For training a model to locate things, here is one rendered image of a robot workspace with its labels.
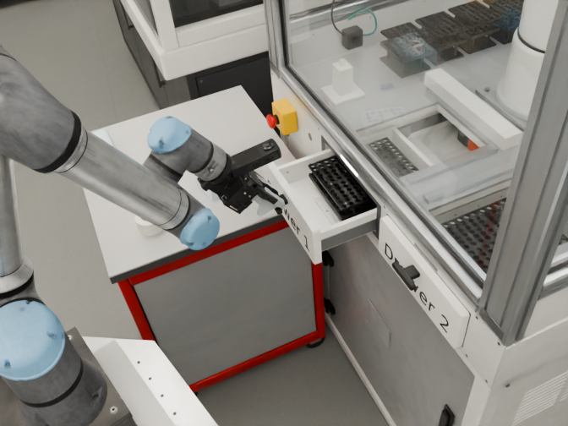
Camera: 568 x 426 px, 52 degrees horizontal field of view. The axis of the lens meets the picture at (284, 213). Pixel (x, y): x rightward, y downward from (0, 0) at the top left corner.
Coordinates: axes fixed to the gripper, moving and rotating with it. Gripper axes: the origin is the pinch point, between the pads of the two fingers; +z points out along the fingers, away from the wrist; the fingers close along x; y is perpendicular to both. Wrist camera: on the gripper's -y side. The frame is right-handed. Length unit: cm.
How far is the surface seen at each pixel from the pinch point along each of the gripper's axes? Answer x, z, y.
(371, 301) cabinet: 10.1, 43.1, 7.1
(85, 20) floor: -320, 65, 66
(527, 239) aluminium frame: 53, -12, -31
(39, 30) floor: -323, 47, 92
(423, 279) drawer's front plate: 34.0, 10.1, -12.5
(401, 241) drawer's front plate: 25.2, 8.4, -14.1
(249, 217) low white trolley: -12.4, 9.9, 12.7
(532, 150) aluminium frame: 49, -23, -39
